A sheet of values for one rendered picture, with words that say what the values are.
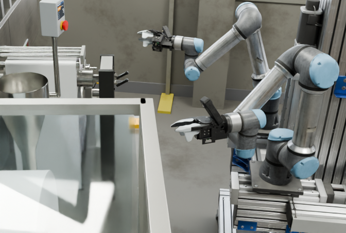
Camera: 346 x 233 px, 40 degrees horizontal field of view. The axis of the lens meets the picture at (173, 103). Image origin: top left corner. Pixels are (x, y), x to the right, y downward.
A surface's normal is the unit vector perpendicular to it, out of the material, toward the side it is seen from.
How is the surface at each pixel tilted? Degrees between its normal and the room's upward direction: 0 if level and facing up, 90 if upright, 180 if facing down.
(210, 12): 90
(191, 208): 0
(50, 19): 90
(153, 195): 0
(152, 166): 0
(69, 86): 90
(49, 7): 90
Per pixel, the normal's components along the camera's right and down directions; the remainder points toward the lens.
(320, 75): 0.37, 0.31
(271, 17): -0.07, 0.44
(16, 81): 0.51, 0.40
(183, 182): 0.04, -0.89
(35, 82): -0.33, 0.40
